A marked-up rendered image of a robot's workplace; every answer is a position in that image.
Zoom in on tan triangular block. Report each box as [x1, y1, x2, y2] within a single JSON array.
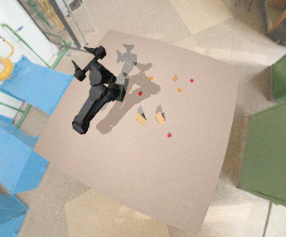
[[155, 112, 165, 125], [135, 113, 147, 125]]

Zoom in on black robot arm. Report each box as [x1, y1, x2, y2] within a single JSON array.
[[72, 68, 120, 135]]

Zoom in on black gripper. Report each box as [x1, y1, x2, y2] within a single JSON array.
[[72, 46, 106, 81]]

